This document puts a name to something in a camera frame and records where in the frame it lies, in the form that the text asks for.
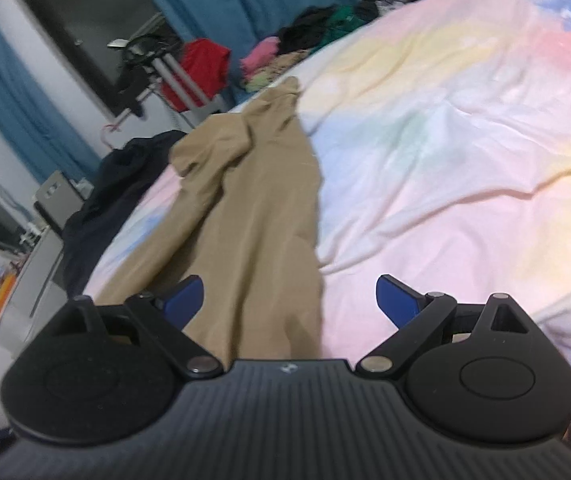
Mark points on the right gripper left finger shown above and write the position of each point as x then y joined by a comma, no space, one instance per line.
163,319

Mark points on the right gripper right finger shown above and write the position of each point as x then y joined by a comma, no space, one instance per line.
420,320

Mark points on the tan hoodie jacket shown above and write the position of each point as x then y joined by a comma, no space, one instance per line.
245,222

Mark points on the white dressing table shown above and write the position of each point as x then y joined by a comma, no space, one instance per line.
35,297

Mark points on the dark navy garment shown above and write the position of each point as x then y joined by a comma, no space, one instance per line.
123,177

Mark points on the pastel tie-dye bed sheet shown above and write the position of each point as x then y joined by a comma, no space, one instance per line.
443,138

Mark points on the left blue curtain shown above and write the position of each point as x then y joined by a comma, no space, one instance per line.
37,132

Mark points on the olive tan garment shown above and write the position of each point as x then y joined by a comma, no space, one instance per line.
274,69

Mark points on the red garment on stand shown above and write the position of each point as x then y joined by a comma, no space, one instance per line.
207,64

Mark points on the silver tripod stand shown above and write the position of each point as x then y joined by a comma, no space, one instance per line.
155,56

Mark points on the pink garment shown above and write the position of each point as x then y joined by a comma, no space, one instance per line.
261,55

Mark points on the black garment pile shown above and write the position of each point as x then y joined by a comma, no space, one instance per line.
306,31

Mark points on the green garment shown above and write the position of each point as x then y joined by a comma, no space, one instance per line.
343,21

